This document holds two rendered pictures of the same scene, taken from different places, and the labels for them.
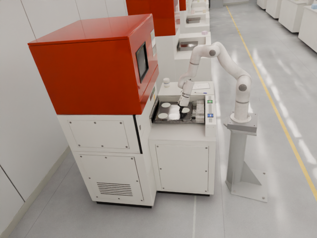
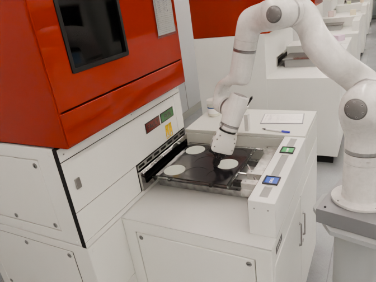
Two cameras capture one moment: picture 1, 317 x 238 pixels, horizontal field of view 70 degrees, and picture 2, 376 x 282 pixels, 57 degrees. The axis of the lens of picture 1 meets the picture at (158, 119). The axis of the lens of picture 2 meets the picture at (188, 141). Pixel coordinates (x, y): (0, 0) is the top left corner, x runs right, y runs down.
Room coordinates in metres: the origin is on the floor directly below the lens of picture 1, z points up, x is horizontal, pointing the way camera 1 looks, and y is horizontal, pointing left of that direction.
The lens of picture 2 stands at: (0.64, -0.53, 1.62)
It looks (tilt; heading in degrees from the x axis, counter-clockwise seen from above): 23 degrees down; 17
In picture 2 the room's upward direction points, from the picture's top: 8 degrees counter-clockwise
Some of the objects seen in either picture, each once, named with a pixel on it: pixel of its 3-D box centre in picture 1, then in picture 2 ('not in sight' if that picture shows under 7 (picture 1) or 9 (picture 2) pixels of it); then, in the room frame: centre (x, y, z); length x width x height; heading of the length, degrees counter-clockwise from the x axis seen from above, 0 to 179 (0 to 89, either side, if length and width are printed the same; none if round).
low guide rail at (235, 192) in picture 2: (179, 121); (208, 188); (1.91, -0.21, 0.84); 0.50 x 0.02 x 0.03; 76
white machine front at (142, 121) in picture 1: (148, 110); (138, 151); (1.91, 0.08, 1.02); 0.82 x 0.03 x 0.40; 166
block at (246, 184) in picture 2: (199, 117); (251, 184); (1.84, -0.40, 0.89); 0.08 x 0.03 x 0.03; 76
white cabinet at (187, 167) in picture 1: (187, 141); (240, 240); (2.10, -0.30, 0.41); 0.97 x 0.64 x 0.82; 166
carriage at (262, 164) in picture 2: (200, 112); (263, 172); (2.00, -0.44, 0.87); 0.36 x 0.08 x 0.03; 166
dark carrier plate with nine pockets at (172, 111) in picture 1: (174, 110); (206, 161); (2.04, -0.18, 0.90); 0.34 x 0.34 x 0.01; 76
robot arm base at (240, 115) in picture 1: (241, 109); (361, 175); (1.79, -0.79, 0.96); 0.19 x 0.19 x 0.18
